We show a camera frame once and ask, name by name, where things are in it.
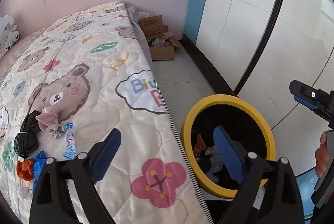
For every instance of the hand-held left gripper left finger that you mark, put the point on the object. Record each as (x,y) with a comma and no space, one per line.
(104,158)

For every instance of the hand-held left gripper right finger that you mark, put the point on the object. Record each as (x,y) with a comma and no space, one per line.
(229,156)

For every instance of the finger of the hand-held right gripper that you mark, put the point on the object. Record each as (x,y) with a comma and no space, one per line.
(313,94)
(306,103)

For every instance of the blue white candy wrapper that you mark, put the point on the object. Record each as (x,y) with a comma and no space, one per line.
(69,143)

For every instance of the yellow round bin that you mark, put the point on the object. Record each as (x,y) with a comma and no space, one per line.
(224,98)

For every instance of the blue glove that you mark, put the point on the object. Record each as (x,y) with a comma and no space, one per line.
(37,164)

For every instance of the pale pink cloth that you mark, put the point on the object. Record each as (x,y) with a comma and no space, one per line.
(48,117)

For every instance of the small red-orange wrapper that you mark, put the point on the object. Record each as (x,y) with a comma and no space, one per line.
(24,169)

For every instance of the knotted black plastic bag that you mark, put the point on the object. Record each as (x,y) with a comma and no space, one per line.
(24,140)

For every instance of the person's right hand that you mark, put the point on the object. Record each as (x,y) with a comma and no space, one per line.
(321,156)

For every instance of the white and blue wardrobe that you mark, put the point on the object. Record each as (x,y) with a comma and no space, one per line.
(248,18)

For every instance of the open cardboard box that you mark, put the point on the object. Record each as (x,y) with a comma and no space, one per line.
(163,53)

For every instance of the grey orange patterned bed sheet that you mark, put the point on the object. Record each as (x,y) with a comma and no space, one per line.
(26,42)

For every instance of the pink white cloth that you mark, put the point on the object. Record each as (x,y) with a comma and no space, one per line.
(143,15)

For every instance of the white plush dog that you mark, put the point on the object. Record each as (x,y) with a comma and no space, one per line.
(7,36)

